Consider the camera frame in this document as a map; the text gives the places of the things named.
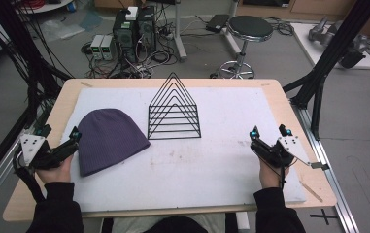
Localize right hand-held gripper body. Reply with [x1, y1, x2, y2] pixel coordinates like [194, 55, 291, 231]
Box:
[250, 135, 331, 171]

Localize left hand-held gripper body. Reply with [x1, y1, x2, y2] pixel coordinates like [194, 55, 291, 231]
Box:
[13, 133, 80, 171]

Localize purple knit beanie hat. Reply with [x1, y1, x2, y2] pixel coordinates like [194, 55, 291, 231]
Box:
[76, 108, 151, 178]

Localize person's left hand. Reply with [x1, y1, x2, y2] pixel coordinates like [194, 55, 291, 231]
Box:
[36, 154, 75, 185]

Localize person's right hand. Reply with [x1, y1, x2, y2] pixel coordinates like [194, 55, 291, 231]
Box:
[258, 158, 290, 189]

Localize wooden stick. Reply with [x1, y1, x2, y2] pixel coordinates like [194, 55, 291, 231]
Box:
[298, 179, 324, 204]

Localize white foam mat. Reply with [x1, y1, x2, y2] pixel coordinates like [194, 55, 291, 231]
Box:
[59, 86, 308, 214]

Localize grey power supply unit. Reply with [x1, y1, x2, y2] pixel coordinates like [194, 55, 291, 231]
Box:
[100, 34, 116, 62]
[89, 34, 105, 61]

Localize white floor board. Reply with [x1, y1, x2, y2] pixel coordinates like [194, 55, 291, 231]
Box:
[290, 21, 370, 71]

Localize black round stool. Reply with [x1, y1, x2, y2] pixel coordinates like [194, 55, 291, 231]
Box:
[209, 15, 275, 80]

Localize grey robot part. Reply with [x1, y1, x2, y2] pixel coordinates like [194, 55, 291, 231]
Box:
[307, 17, 368, 69]

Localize black computer tower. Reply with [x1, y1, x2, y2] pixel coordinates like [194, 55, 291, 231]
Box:
[112, 9, 140, 64]
[136, 5, 158, 54]

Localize black flat device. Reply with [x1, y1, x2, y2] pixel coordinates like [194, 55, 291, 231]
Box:
[205, 14, 231, 34]

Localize person's lap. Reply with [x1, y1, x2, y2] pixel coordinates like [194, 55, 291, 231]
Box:
[110, 213, 227, 233]

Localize white round table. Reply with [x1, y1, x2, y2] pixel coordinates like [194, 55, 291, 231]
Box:
[15, 0, 74, 15]

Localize grey metal table leg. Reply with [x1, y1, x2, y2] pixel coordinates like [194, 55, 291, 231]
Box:
[172, 0, 188, 63]

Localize white box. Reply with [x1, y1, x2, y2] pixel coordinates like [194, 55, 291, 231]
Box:
[125, 5, 140, 21]

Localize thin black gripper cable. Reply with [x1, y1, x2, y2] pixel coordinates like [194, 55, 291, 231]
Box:
[279, 164, 287, 192]

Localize black wire rack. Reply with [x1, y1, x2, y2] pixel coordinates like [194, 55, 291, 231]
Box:
[147, 71, 203, 141]

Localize black frame stand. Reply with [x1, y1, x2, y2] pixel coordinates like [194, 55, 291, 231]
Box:
[0, 0, 74, 192]
[282, 0, 370, 142]

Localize black floor cables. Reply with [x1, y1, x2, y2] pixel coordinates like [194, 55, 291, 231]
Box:
[262, 15, 296, 37]

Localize bundle of floor cables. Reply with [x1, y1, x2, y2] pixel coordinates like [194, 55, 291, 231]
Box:
[81, 41, 181, 80]

